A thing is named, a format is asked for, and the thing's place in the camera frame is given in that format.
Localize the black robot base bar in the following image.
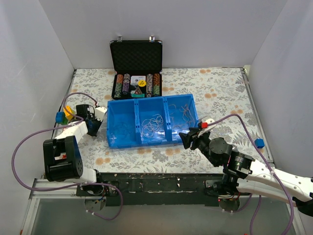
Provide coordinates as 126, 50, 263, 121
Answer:
76, 173, 240, 211

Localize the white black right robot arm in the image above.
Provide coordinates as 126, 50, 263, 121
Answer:
179, 128, 313, 216

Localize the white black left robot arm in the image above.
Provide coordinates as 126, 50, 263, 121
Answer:
43, 104, 107, 196

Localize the yellow toy brick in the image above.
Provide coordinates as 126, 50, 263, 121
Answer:
63, 105, 75, 121

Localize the green toy brick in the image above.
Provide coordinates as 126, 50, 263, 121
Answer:
61, 118, 68, 125

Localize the blue toy brick left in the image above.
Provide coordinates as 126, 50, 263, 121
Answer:
55, 112, 65, 124

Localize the floral table mat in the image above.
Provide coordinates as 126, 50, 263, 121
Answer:
67, 68, 272, 173

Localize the blue toy cube right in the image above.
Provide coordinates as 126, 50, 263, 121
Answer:
254, 138, 265, 149

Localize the red white window brick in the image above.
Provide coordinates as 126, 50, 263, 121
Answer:
54, 153, 67, 161

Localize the blue three-compartment plastic bin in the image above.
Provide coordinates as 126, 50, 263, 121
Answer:
106, 94, 199, 149

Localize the black poker chip case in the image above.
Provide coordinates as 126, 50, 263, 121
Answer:
110, 36, 163, 100

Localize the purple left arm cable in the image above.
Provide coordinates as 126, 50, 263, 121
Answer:
11, 92, 123, 221

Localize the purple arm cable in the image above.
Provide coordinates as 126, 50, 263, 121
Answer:
11, 92, 123, 221
206, 114, 294, 235

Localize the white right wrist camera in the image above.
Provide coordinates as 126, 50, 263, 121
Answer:
198, 116, 216, 137

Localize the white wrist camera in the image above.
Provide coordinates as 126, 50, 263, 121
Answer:
198, 116, 216, 137
94, 106, 108, 122

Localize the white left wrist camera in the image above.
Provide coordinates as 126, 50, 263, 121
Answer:
94, 106, 108, 122

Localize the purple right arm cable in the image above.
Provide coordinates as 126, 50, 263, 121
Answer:
206, 114, 294, 235

